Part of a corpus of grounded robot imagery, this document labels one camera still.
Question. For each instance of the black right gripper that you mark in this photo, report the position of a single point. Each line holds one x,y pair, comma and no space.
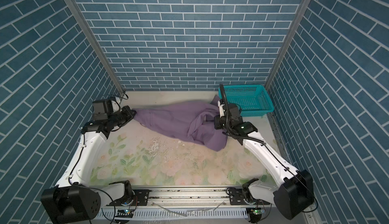
217,122

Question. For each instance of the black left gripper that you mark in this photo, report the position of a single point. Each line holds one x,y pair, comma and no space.
126,111

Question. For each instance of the purple trousers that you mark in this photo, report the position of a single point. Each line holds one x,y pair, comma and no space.
190,121

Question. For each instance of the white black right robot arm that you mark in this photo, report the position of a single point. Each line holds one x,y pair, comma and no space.
293,192

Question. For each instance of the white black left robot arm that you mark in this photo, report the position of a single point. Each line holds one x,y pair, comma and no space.
72,199

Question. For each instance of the teal plastic basket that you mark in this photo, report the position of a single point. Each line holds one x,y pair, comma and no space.
253,100

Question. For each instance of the left green circuit board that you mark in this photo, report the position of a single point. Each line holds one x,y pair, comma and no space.
125,213

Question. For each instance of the green circuit board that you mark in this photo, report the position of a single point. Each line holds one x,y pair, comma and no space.
125,213
255,211

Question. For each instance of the right green circuit board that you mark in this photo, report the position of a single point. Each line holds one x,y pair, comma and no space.
255,211

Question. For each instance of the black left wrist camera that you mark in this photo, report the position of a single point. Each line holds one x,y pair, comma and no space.
105,108

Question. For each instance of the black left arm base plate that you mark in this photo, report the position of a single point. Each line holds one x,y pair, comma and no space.
140,198

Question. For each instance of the aluminium front rail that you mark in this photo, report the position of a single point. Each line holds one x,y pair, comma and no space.
203,197

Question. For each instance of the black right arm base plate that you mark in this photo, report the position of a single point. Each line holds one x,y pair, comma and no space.
239,196

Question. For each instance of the loose clear cable tie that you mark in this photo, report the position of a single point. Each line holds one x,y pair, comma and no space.
185,213

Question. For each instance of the white vented cable duct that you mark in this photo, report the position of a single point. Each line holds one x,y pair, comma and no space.
158,214

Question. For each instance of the left rear aluminium corner post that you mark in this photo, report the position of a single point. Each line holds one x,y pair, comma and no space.
83,24

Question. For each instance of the aluminium corner post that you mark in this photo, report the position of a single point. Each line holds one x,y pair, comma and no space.
287,41
83,24

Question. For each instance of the right rear aluminium corner post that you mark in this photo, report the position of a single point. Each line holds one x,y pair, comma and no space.
287,41

